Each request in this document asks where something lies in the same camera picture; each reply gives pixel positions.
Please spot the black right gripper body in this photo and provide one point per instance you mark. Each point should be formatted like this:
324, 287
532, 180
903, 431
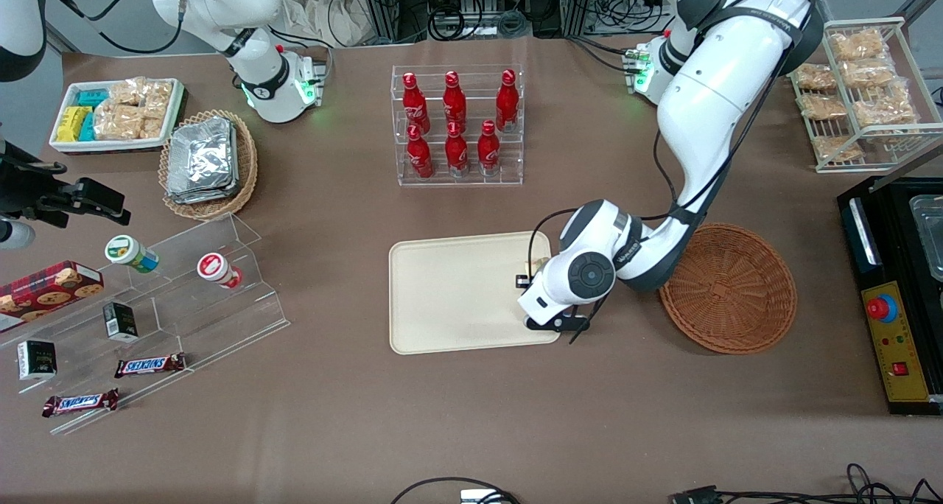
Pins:
28, 188

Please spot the triangle sandwich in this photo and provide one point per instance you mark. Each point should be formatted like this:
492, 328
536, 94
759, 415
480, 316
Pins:
536, 266

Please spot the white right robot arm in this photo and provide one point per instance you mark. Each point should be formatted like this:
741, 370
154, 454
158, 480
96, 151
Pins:
258, 76

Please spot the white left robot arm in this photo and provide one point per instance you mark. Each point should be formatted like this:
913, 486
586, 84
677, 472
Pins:
707, 106

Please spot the white rectangular snack tray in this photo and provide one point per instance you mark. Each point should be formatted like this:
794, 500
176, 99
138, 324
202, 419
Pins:
74, 146

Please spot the beige plastic tray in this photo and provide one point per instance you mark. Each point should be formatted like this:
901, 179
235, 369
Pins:
457, 294

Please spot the light oval wicker basket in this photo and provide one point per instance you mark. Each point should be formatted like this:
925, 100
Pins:
247, 165

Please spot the brown round wicker basket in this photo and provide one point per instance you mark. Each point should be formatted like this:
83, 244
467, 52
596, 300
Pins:
737, 298

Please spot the green lid yogurt cup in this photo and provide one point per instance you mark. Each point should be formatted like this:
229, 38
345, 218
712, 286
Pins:
125, 251

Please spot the teal snack packet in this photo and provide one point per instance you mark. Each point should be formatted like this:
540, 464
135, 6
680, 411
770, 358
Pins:
87, 127
91, 98

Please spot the yellow snack packet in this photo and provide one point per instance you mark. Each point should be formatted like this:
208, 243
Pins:
70, 123

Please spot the red plaid cookie box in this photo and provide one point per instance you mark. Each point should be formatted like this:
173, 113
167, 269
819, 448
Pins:
40, 290

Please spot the clear bag rice crackers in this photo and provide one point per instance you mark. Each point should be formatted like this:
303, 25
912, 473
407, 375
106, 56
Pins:
118, 122
158, 97
152, 127
127, 91

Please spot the stack of silver foil packs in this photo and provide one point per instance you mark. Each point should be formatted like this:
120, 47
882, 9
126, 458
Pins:
202, 161

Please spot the clear acrylic bottle rack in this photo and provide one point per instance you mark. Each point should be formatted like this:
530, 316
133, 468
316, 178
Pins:
508, 161

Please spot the red lid yogurt cup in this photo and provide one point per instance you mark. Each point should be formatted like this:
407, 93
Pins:
215, 268

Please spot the red cola bottle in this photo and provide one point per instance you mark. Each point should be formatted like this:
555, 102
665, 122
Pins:
457, 154
454, 102
488, 152
507, 106
416, 106
420, 158

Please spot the small black white carton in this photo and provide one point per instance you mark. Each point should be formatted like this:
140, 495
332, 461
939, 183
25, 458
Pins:
37, 359

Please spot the clear acrylic stepped display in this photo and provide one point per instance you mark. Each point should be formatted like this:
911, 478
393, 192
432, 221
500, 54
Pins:
191, 320

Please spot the snickers chocolate bar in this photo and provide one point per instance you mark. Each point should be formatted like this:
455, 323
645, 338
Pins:
149, 365
79, 402

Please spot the small white device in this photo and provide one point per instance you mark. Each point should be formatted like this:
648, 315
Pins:
479, 496

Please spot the crumpled clear plastic bag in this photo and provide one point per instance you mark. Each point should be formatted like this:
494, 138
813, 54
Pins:
324, 14

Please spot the bagged pastry snack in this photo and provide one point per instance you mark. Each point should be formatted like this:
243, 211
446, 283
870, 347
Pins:
873, 73
836, 149
821, 107
884, 111
815, 76
858, 45

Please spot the red emergency stop button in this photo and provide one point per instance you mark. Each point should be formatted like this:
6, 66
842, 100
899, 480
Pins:
882, 309

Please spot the black yellow control box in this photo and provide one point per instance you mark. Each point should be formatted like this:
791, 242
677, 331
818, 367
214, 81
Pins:
902, 356

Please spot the aluminium frame post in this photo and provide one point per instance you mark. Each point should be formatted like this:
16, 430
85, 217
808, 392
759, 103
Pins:
578, 3
383, 6

